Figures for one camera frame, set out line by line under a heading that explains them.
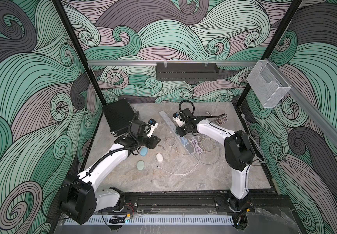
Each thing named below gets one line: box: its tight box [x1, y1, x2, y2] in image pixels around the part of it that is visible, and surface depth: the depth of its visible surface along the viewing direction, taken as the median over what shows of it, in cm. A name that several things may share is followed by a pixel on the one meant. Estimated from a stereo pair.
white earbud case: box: [155, 153, 164, 162], surface depth 90 cm
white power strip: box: [158, 110, 196, 156], surface depth 95 cm
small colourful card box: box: [214, 117, 228, 126], surface depth 109 cm
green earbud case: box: [136, 159, 145, 171], surface depth 87 cm
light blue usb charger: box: [180, 136, 188, 146], surface depth 93 cm
